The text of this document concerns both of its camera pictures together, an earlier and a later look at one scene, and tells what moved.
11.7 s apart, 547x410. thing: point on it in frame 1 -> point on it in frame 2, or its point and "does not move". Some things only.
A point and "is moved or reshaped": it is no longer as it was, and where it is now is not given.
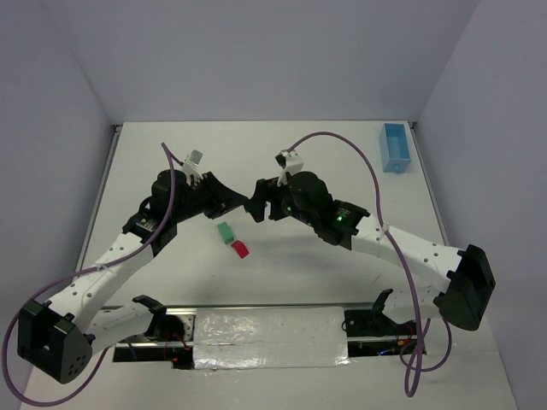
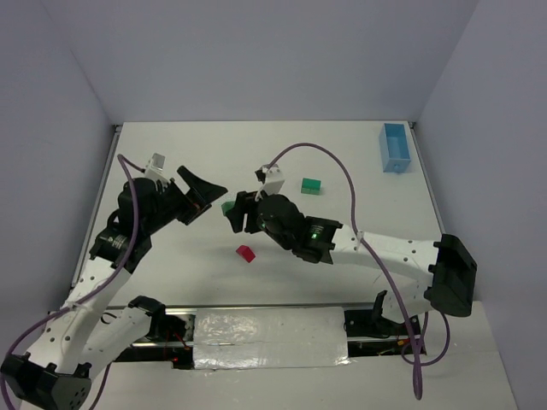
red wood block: x=240 y=248 is moved or reshaped
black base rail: x=397 y=330 does not move
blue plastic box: x=394 y=148 does not move
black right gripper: x=273 y=200 -> x=246 y=212
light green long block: x=226 y=232 is moved or reshaped
